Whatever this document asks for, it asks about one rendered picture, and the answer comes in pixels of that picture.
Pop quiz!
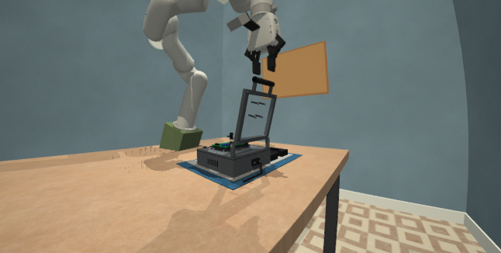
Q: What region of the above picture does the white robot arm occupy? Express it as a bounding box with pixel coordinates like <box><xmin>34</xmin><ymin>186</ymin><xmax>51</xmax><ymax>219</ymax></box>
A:
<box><xmin>143</xmin><ymin>0</ymin><xmax>278</xmax><ymax>131</ymax></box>

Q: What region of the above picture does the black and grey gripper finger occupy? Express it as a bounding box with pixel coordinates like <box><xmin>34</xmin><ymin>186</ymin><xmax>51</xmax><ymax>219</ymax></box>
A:
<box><xmin>267</xmin><ymin>33</ymin><xmax>285</xmax><ymax>72</ymax></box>
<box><xmin>244</xmin><ymin>50</ymin><xmax>261</xmax><ymax>75</ymax></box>

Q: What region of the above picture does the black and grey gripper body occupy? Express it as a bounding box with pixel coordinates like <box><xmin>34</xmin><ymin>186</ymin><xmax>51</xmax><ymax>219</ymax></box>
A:
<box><xmin>247</xmin><ymin>11</ymin><xmax>281</xmax><ymax>54</ymax></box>

